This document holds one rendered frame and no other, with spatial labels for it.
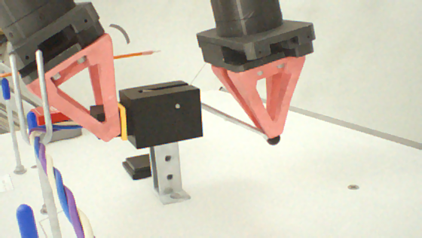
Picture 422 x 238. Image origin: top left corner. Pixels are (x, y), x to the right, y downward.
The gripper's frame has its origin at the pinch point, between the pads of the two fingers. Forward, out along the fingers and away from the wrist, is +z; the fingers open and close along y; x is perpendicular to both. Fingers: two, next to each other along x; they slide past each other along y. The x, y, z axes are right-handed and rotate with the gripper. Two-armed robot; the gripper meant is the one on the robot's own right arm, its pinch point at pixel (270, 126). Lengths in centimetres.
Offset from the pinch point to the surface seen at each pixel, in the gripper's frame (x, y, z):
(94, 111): -14.6, 0.4, -6.8
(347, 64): 96, -110, 38
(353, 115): 82, -93, 51
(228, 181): -5.4, 0.6, 3.2
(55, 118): -17.2, -20.9, -1.7
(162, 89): -8.9, 0.2, -6.6
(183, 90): -7.7, 1.8, -6.4
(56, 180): -19.0, 16.7, -8.9
